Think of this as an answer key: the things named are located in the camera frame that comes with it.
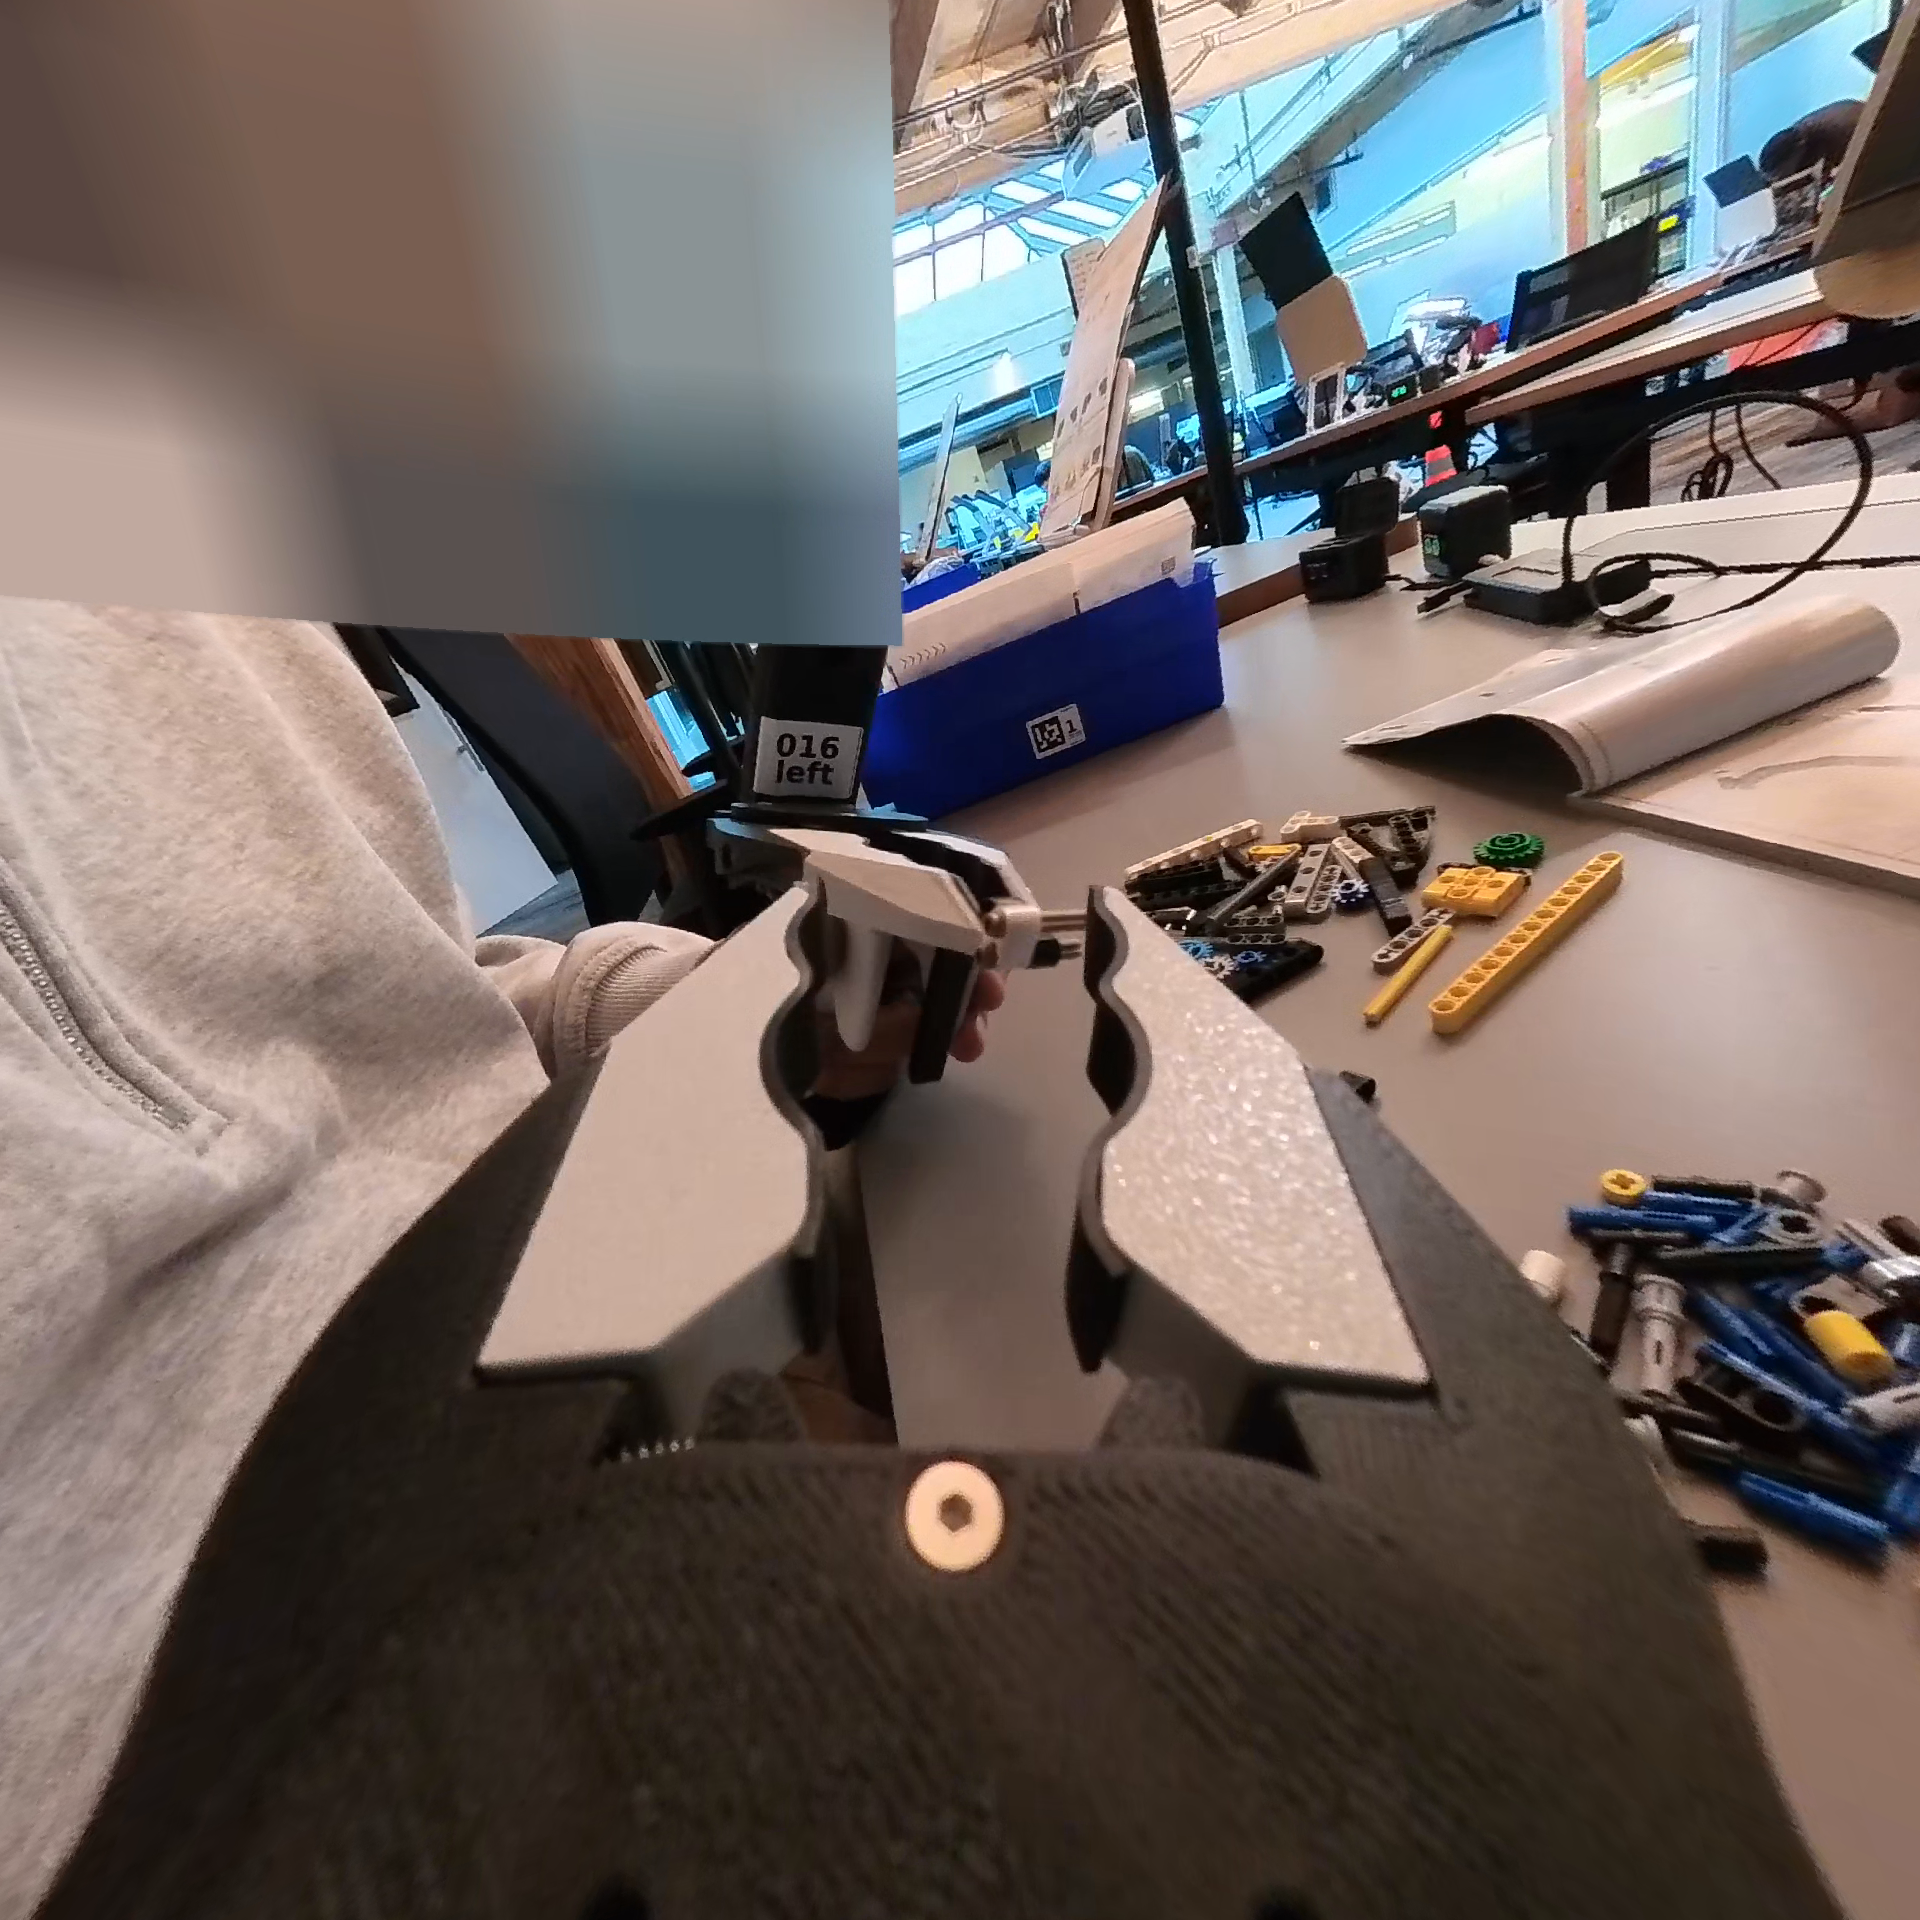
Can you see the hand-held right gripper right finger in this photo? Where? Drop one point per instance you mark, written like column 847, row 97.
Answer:
column 1244, row 1170

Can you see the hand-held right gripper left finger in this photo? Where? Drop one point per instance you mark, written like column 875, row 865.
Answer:
column 661, row 1170

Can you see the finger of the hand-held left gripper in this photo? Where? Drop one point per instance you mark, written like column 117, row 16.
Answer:
column 902, row 901
column 863, row 974

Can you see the thin black lego beam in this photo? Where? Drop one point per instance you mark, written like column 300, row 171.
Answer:
column 943, row 1013

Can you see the white lego connector with pins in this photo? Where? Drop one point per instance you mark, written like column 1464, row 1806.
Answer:
column 1021, row 942

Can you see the person's left forearm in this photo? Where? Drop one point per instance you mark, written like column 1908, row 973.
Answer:
column 615, row 990

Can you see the yellow lego axle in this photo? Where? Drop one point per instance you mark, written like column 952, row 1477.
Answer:
column 1407, row 974

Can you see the pile of lego beams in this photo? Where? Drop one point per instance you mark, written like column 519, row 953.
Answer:
column 1289, row 886

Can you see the long yellow lego beam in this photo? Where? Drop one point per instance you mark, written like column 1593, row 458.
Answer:
column 1524, row 944

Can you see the yellow lego block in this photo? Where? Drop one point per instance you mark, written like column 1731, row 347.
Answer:
column 1473, row 888

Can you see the green lego gear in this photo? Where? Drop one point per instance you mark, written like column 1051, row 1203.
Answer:
column 1507, row 849

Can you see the pile of small lego pins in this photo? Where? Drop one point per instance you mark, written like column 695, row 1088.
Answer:
column 1740, row 1319

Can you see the person's left hand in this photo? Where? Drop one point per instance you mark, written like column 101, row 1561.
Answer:
column 980, row 1026

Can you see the blue plastic bin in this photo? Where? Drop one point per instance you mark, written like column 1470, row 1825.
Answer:
column 991, row 704

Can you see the wooden board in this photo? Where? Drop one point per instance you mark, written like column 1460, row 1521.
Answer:
column 599, row 704

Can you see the white cardboard box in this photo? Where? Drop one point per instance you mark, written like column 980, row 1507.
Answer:
column 1051, row 578

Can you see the black office chair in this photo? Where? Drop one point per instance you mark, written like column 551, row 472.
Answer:
column 525, row 779

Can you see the cardboard panel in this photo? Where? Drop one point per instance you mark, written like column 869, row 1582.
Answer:
column 1103, row 346

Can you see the black pole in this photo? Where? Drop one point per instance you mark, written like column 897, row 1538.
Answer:
column 1184, row 271

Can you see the flat black device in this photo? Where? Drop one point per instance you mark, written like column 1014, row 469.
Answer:
column 1529, row 589

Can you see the open instruction booklet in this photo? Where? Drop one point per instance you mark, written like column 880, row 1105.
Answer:
column 1694, row 691

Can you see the black battery with green label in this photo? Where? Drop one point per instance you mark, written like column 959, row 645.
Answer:
column 1464, row 534

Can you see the black laptop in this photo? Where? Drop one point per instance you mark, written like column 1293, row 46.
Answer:
column 1582, row 285

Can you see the long office desk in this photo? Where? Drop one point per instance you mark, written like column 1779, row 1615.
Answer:
column 1680, row 347

